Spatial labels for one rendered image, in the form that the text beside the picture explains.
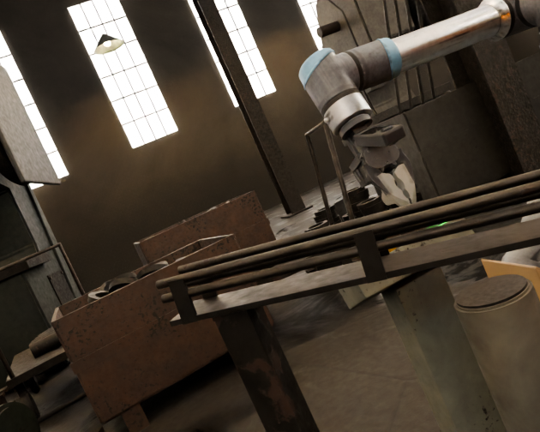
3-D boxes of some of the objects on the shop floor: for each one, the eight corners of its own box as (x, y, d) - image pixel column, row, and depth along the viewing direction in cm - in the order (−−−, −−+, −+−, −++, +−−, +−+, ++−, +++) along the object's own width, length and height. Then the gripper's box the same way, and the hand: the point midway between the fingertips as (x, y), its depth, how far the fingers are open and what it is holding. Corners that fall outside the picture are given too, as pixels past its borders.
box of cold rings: (262, 267, 502) (231, 197, 496) (291, 271, 423) (255, 189, 417) (166, 315, 471) (131, 243, 465) (178, 330, 392) (136, 242, 386)
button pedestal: (599, 519, 93) (473, 213, 88) (500, 599, 87) (357, 274, 82) (533, 479, 109) (422, 216, 104) (444, 543, 103) (322, 268, 98)
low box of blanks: (241, 327, 325) (198, 233, 320) (285, 344, 257) (232, 226, 252) (101, 405, 291) (51, 303, 286) (111, 449, 223) (45, 315, 218)
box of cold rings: (498, 167, 471) (463, 80, 465) (581, 153, 381) (538, 45, 374) (387, 222, 445) (348, 130, 438) (448, 221, 354) (400, 106, 347)
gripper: (365, 129, 110) (419, 212, 104) (330, 145, 107) (382, 231, 102) (377, 107, 102) (436, 196, 96) (339, 124, 99) (397, 216, 94)
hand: (411, 203), depth 97 cm, fingers closed
